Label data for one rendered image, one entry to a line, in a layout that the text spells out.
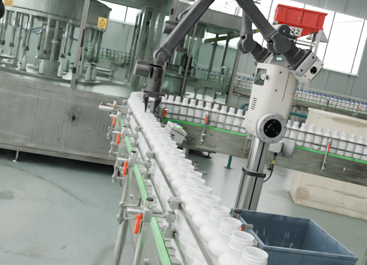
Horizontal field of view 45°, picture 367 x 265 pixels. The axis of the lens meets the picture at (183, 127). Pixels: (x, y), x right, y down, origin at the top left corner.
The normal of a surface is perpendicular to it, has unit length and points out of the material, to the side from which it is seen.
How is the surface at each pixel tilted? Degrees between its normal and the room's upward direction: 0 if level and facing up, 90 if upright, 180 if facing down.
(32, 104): 90
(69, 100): 90
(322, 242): 90
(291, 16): 90
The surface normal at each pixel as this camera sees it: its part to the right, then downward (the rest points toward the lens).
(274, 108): 0.15, 0.36
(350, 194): -0.11, 0.11
